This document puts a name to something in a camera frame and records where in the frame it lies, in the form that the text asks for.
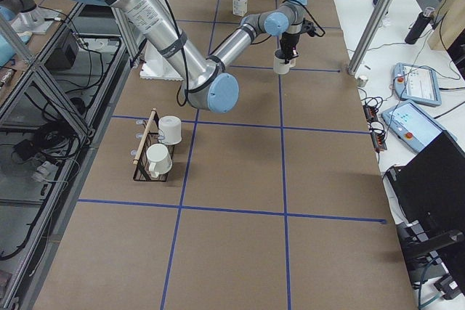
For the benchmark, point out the black wire cup rack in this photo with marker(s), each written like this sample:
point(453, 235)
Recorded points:
point(148, 137)

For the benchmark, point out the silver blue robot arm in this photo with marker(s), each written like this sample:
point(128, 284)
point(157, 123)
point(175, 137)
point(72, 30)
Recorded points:
point(206, 84)

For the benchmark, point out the black power strip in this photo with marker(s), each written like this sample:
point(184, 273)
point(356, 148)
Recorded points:
point(376, 128)

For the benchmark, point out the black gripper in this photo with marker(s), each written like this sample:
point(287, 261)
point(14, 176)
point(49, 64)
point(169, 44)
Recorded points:
point(289, 42)

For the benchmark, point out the far teach pendant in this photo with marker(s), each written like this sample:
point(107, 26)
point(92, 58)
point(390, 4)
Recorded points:
point(417, 83)

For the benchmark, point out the white mug with handle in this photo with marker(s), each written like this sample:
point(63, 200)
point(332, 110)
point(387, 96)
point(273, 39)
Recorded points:
point(159, 160)

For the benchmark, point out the black monitor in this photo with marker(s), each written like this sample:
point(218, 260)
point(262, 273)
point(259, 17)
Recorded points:
point(430, 191)

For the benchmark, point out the near teach pendant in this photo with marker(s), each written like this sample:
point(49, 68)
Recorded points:
point(412, 125)

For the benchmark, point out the black box under frame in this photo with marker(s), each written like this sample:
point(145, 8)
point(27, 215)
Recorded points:
point(64, 54)

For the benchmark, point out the teach pendant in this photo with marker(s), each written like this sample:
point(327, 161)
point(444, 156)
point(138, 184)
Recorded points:
point(417, 83)
point(412, 125)

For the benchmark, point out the white ceramic mug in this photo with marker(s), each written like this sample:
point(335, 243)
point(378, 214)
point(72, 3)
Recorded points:
point(279, 66)

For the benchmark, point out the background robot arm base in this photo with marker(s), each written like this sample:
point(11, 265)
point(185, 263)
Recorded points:
point(26, 15)

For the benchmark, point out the aluminium frame post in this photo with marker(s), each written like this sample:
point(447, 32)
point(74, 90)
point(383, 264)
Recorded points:
point(368, 35)

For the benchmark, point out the white upside-down cup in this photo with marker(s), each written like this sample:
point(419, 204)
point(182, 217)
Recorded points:
point(170, 130)

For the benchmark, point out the black water bottle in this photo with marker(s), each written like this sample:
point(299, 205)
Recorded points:
point(424, 18)

